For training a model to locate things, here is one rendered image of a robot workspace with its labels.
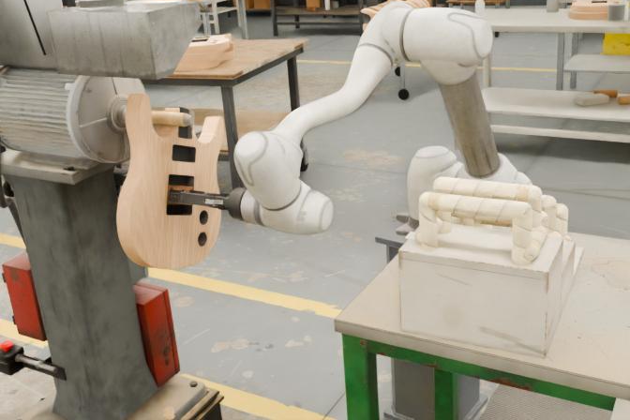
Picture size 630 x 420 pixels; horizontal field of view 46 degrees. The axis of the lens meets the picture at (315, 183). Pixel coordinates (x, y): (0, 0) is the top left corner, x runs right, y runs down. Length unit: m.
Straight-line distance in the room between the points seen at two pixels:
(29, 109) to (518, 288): 1.29
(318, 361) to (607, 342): 1.78
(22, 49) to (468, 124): 1.17
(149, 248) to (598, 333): 0.99
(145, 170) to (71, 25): 0.36
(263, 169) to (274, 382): 1.60
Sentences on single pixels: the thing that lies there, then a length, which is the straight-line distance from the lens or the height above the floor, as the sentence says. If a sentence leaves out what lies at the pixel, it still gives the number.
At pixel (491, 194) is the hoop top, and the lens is 1.39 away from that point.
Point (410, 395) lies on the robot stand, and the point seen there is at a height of 0.12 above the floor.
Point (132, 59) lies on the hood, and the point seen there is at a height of 1.43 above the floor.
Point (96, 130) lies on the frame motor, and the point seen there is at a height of 1.23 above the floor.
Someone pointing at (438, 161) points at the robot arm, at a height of 0.95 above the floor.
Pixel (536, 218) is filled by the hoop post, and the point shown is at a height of 1.15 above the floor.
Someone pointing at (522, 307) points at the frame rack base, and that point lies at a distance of 1.36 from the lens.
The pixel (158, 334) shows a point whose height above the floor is 0.49.
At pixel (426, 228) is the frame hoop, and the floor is 1.15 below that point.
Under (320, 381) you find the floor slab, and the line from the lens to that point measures 2.97.
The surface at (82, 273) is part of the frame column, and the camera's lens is 2.16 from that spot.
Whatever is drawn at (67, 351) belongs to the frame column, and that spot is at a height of 0.54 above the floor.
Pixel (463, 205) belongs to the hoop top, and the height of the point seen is 1.20.
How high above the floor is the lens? 1.70
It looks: 20 degrees down
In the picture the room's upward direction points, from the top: 4 degrees counter-clockwise
